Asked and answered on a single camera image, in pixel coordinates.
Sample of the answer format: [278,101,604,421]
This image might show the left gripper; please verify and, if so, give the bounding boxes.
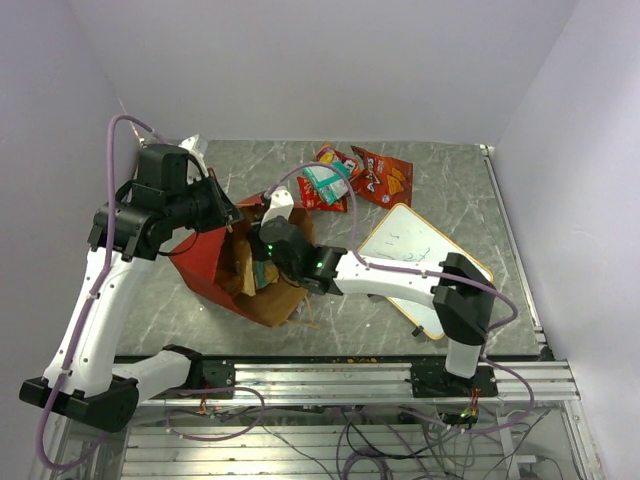
[167,167,246,233]

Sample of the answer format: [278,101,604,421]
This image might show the red paper bag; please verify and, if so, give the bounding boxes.
[170,194,307,327]

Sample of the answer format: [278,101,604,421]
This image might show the teal Fox's candy bag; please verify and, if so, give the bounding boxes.
[303,160,350,205]

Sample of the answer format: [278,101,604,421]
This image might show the orange Fox's candy bag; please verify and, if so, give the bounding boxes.
[314,144,361,176]

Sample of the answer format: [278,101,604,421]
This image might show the brown kettle chips bag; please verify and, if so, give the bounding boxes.
[215,239,279,297]

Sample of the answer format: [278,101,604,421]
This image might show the red noodle snack bag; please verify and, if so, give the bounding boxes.
[297,176,348,213]

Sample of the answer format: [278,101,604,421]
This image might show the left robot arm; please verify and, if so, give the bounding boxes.
[19,136,243,433]

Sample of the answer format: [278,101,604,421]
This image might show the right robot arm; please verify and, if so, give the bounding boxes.
[249,216,495,397]

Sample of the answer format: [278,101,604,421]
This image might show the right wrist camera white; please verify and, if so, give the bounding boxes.
[261,186,294,227]

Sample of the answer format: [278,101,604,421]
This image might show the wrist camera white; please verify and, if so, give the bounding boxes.
[261,186,294,227]
[179,134,208,177]

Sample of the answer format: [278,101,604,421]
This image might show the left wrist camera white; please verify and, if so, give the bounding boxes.
[179,134,208,177]

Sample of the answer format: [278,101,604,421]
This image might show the small whiteboard yellow frame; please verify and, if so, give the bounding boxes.
[358,203,493,340]

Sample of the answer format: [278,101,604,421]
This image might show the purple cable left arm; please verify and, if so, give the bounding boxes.
[37,114,266,471]

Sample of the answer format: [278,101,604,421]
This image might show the aluminium rail frame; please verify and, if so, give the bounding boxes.
[46,356,604,479]

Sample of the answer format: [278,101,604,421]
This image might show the loose wires under table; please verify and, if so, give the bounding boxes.
[164,387,551,480]

